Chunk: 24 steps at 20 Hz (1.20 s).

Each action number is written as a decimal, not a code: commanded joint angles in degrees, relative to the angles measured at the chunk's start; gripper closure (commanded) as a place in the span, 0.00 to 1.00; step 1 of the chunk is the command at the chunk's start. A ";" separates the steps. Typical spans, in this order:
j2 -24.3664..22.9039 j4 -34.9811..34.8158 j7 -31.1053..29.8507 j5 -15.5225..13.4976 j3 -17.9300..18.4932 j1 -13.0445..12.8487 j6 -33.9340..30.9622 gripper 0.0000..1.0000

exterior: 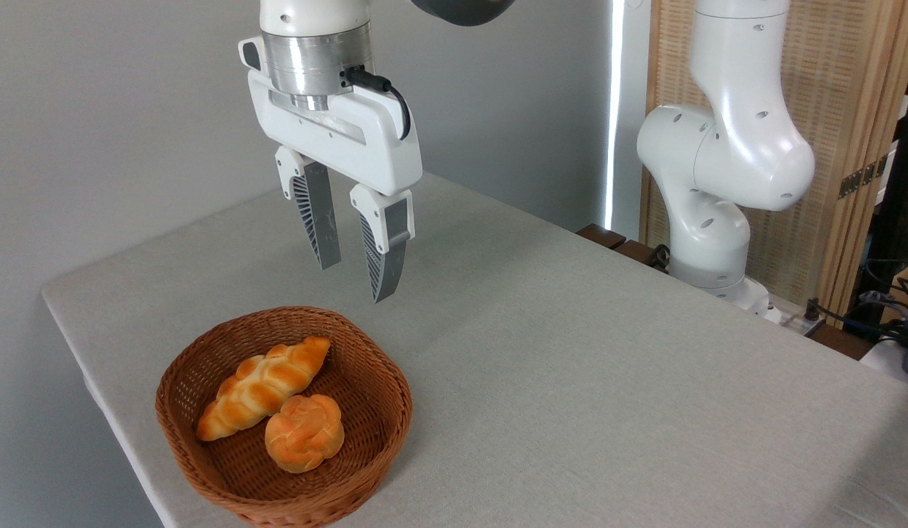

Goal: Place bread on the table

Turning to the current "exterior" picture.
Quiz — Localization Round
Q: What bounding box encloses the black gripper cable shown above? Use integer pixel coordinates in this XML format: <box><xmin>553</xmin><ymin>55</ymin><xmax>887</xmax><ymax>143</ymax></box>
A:
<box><xmin>342</xmin><ymin>66</ymin><xmax>412</xmax><ymax>142</ymax></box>

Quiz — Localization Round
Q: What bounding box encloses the round knotted bread roll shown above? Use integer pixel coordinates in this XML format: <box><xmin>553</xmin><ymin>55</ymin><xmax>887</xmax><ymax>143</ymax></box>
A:
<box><xmin>264</xmin><ymin>394</ymin><xmax>345</xmax><ymax>474</ymax></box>

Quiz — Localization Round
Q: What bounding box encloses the black cable bundle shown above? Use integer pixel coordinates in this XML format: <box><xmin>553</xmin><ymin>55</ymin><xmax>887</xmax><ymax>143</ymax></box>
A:
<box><xmin>805</xmin><ymin>257</ymin><xmax>908</xmax><ymax>345</ymax></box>

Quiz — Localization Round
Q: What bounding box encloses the long braided bread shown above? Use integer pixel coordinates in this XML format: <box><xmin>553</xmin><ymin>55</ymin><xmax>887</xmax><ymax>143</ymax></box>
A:
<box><xmin>197</xmin><ymin>336</ymin><xmax>332</xmax><ymax>442</ymax></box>

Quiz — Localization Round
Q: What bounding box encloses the grey tablecloth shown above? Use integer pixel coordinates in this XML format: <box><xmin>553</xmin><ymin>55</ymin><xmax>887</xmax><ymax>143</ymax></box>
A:
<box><xmin>42</xmin><ymin>172</ymin><xmax>908</xmax><ymax>528</ymax></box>

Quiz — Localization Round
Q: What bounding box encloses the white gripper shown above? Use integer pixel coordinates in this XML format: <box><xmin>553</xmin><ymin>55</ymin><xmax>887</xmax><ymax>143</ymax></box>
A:
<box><xmin>239</xmin><ymin>37</ymin><xmax>423</xmax><ymax>304</ymax></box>

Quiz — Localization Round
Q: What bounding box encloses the bamboo folding screen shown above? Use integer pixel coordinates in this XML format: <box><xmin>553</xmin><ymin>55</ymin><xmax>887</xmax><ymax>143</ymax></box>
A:
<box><xmin>640</xmin><ymin>0</ymin><xmax>908</xmax><ymax>320</ymax></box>

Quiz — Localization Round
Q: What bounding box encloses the brown wicker basket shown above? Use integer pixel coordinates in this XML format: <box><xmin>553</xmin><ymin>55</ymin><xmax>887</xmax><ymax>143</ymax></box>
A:
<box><xmin>155</xmin><ymin>306</ymin><xmax>414</xmax><ymax>528</ymax></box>

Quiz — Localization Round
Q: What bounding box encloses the metal screen hinge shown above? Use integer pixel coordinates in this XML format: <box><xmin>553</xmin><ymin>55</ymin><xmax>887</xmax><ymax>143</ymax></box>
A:
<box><xmin>838</xmin><ymin>155</ymin><xmax>889</xmax><ymax>200</ymax></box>

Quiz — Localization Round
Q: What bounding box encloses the dark brown wooden block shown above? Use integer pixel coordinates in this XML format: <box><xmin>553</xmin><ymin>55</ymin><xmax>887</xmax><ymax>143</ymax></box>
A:
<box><xmin>614</xmin><ymin>240</ymin><xmax>667</xmax><ymax>272</ymax></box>
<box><xmin>576</xmin><ymin>224</ymin><xmax>627</xmax><ymax>250</ymax></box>

